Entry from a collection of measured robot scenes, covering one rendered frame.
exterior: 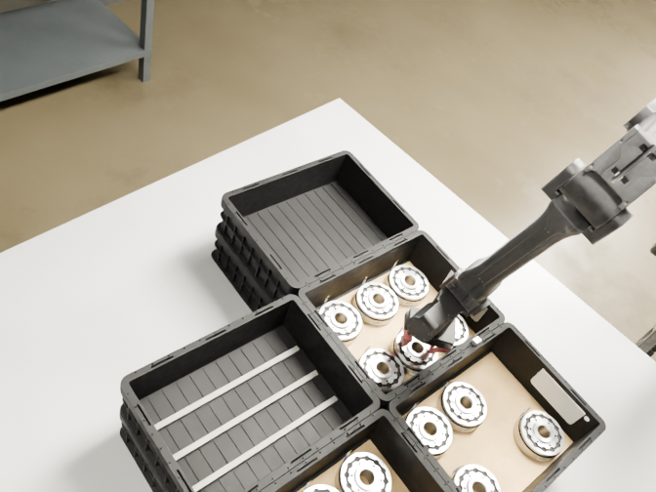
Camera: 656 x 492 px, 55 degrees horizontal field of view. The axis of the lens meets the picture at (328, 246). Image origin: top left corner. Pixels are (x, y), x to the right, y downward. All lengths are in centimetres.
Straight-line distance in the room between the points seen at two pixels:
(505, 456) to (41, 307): 106
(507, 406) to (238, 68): 242
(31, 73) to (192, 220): 142
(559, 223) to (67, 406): 101
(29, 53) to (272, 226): 176
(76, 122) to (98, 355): 168
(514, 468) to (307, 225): 73
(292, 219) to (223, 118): 157
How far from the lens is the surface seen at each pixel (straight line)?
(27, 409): 144
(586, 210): 94
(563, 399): 151
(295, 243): 156
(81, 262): 162
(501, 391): 153
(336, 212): 166
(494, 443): 146
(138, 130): 299
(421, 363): 143
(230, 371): 134
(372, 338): 146
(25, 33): 318
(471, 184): 329
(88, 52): 309
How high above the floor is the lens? 200
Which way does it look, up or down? 48 degrees down
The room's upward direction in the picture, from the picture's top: 23 degrees clockwise
